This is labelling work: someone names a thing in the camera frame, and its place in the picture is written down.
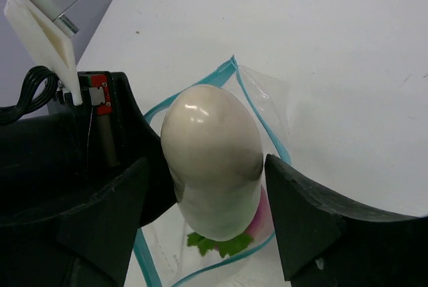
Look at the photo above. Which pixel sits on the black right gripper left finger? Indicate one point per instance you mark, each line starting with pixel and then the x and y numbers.
pixel 83 238

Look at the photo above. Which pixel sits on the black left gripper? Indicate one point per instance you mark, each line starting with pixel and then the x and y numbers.
pixel 51 148

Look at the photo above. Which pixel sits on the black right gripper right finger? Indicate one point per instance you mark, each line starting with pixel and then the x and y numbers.
pixel 327 239

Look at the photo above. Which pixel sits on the purple red onion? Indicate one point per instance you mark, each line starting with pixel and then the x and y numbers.
pixel 258 231

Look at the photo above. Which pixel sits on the clear zip top bag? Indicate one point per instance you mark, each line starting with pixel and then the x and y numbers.
pixel 161 248

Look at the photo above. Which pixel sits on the white daikon radish with leaves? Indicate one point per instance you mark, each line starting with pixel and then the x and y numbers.
pixel 214 153

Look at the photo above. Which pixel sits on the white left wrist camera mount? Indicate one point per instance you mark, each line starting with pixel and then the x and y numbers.
pixel 56 33

